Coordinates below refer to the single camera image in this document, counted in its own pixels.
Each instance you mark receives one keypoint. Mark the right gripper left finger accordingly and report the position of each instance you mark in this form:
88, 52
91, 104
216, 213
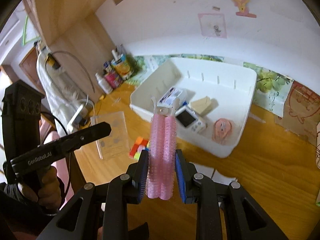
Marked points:
128, 188

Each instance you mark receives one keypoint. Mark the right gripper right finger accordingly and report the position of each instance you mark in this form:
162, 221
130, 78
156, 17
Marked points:
196, 188

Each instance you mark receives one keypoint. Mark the pink hair roller clip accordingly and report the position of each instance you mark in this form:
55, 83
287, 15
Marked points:
162, 148

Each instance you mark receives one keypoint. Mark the multicolour puzzle cube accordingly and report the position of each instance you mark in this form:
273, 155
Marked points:
139, 145

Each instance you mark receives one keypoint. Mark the white phone stand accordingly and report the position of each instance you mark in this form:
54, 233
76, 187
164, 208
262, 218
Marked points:
214, 174

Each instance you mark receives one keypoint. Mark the left hand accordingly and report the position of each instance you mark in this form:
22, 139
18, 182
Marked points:
49, 194

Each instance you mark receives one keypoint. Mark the white power strip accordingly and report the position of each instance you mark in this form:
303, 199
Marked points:
78, 119

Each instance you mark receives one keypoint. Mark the beige wooden block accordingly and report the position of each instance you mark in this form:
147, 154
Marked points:
202, 106

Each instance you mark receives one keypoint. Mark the blue white card pack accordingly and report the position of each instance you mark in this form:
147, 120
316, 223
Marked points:
169, 97

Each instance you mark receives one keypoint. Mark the white plastic storage bin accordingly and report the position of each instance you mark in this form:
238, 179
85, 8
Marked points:
215, 99

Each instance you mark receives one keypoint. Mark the white spray bottle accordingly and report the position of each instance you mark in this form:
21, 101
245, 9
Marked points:
104, 85

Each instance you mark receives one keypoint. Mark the green grape poster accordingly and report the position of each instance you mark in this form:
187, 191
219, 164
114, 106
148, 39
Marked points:
271, 89

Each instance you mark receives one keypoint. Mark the orange juice carton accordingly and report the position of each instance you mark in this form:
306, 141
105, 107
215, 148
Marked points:
123, 67

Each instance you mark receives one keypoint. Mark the brown cartoon cardboard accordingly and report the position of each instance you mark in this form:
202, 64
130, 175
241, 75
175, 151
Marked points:
301, 113

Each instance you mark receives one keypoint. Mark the pink square wall sticker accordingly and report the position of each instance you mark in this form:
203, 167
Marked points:
212, 25

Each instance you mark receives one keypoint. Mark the pony wall sticker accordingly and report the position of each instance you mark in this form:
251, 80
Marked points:
243, 9

